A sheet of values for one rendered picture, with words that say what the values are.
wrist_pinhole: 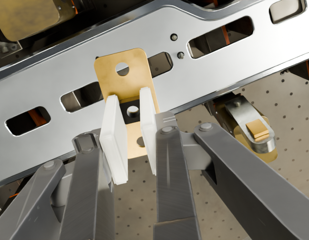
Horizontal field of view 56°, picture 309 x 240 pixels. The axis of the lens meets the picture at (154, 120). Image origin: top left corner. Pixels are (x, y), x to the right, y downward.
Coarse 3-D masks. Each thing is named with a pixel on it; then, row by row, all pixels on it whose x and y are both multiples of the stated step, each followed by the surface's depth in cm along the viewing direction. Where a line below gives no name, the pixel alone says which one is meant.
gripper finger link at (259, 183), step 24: (216, 144) 12; (240, 144) 12; (216, 168) 12; (240, 168) 10; (264, 168) 10; (216, 192) 13; (240, 192) 10; (264, 192) 9; (288, 192) 9; (240, 216) 11; (264, 216) 9; (288, 216) 8
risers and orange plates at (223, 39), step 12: (204, 0) 65; (216, 0) 58; (204, 36) 58; (216, 36) 57; (204, 48) 64; (216, 48) 58; (36, 108) 64; (12, 120) 55; (24, 120) 60; (36, 120) 62; (48, 120) 62
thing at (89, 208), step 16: (80, 144) 14; (96, 144) 14; (80, 160) 13; (96, 160) 13; (80, 176) 12; (96, 176) 12; (80, 192) 11; (96, 192) 11; (112, 192) 14; (64, 208) 10; (80, 208) 10; (96, 208) 10; (112, 208) 13; (64, 224) 10; (80, 224) 9; (96, 224) 9; (112, 224) 12
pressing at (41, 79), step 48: (240, 0) 43; (48, 48) 43; (96, 48) 44; (144, 48) 45; (240, 48) 46; (288, 48) 46; (0, 96) 46; (48, 96) 47; (192, 96) 48; (0, 144) 49; (48, 144) 50
